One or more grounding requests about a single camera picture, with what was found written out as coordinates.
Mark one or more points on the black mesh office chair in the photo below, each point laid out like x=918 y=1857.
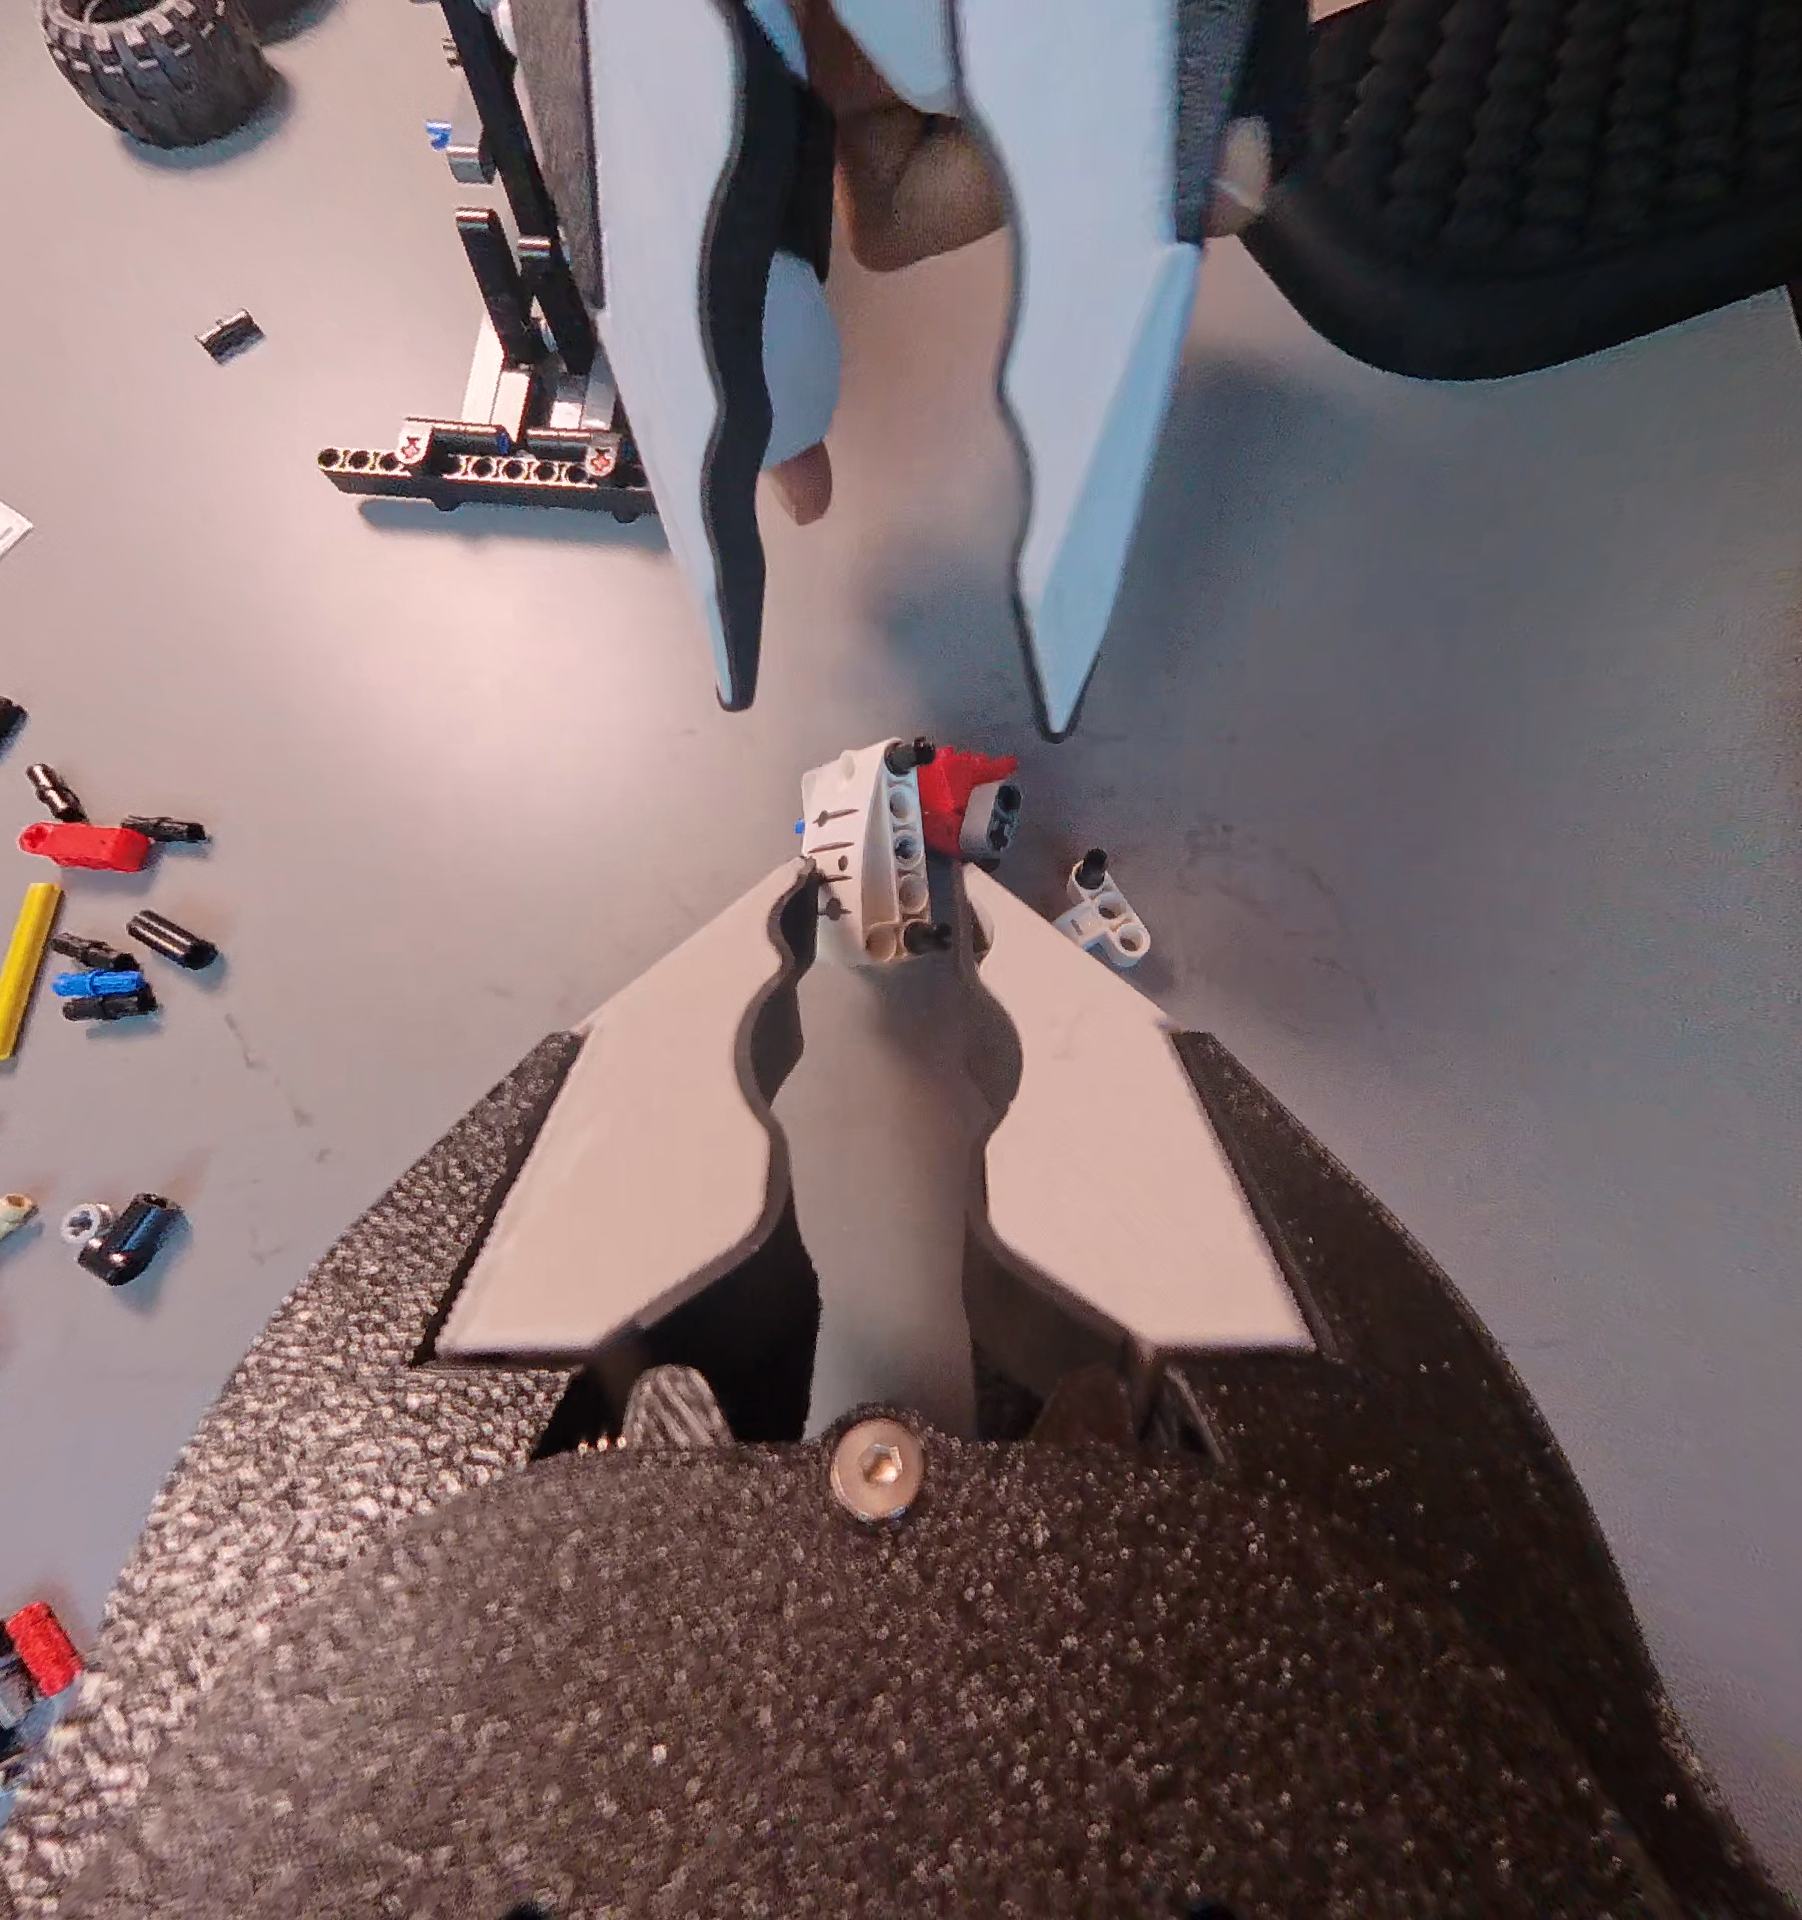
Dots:
x=1563 y=164

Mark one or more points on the black toy pin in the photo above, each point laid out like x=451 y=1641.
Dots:
x=226 y=339

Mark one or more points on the black toy tyre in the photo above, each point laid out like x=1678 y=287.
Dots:
x=162 y=58

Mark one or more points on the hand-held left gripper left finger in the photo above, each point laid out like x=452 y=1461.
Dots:
x=615 y=1188

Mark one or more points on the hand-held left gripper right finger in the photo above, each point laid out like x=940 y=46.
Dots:
x=1145 y=1188

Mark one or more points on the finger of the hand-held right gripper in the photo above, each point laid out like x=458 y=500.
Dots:
x=1095 y=268
x=666 y=240

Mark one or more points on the partly built toy brick vehicle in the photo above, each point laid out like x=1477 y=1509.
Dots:
x=494 y=389

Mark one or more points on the white three-hole brick connector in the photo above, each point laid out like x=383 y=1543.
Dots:
x=1104 y=911

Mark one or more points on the person's right hand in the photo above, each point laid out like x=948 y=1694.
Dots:
x=918 y=185

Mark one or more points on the grey desk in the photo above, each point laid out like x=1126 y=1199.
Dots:
x=1440 y=781

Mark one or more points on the red white black brick subassembly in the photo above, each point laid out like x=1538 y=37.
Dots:
x=894 y=837

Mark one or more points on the pile of small toy bricks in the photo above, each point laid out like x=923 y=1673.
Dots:
x=61 y=960

